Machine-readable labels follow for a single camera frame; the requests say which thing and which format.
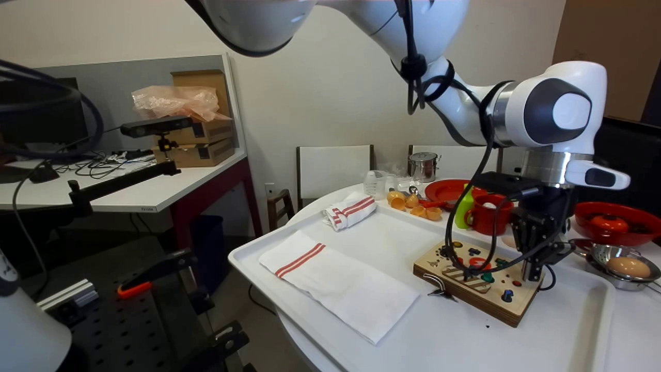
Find metal strainer with egg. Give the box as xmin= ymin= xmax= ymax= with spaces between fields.
xmin=573 ymin=239 xmax=661 ymax=292

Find black camera on stand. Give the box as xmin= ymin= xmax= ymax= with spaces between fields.
xmin=120 ymin=115 xmax=192 ymax=151

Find green squeeze bottle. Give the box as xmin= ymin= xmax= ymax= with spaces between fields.
xmin=452 ymin=192 xmax=476 ymax=230

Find pink plastic bag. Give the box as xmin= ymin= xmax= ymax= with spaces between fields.
xmin=133 ymin=84 xmax=219 ymax=119

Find bread pieces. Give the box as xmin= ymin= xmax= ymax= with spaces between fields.
xmin=386 ymin=190 xmax=441 ymax=221

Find metal pot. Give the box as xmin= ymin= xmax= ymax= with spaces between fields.
xmin=409 ymin=152 xmax=437 ymax=181

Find stacked cardboard boxes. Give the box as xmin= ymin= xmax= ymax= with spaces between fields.
xmin=153 ymin=70 xmax=235 ymax=168

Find white side desk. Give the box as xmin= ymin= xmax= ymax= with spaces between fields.
xmin=0 ymin=148 xmax=262 ymax=248

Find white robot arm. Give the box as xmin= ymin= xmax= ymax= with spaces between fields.
xmin=185 ymin=0 xmax=629 ymax=281

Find large white plastic tray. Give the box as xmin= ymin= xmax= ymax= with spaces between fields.
xmin=230 ymin=190 xmax=614 ymax=372

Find crumpled white red-striped towel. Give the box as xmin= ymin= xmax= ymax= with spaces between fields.
xmin=323 ymin=192 xmax=377 ymax=232

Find black cable on board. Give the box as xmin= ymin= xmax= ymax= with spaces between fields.
xmin=539 ymin=260 xmax=557 ymax=294

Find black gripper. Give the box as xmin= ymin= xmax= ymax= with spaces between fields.
xmin=477 ymin=172 xmax=574 ymax=281

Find wooden busy board with buttons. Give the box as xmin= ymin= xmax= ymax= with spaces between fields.
xmin=414 ymin=245 xmax=541 ymax=327

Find white red-striped towel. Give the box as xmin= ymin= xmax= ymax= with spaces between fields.
xmin=261 ymin=232 xmax=420 ymax=343
xmin=323 ymin=192 xmax=377 ymax=232

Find red plate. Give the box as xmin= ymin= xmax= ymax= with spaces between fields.
xmin=423 ymin=180 xmax=502 ymax=211

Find red bowl with tomato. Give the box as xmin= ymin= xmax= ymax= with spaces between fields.
xmin=574 ymin=200 xmax=661 ymax=245

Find red mug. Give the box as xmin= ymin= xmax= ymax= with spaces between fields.
xmin=466 ymin=195 xmax=515 ymax=236

